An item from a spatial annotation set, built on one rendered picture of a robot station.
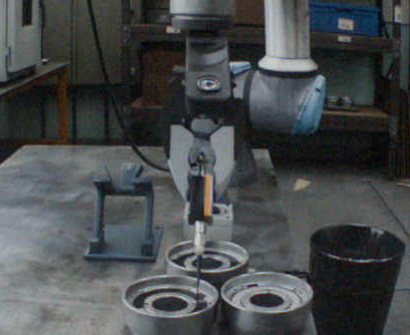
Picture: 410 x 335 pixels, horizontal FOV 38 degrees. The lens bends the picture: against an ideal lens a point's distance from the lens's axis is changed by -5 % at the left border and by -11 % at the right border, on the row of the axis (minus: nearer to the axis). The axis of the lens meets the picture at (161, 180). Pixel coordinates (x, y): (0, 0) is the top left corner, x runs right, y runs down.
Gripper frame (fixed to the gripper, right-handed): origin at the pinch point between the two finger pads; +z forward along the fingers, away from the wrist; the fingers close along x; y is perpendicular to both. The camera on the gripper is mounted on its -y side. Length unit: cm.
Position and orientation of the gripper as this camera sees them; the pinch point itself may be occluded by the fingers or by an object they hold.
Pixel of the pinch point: (201, 191)
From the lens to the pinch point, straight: 73.7
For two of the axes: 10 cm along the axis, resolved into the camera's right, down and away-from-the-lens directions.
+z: 0.0, 9.6, 2.8
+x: -10.0, -0.2, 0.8
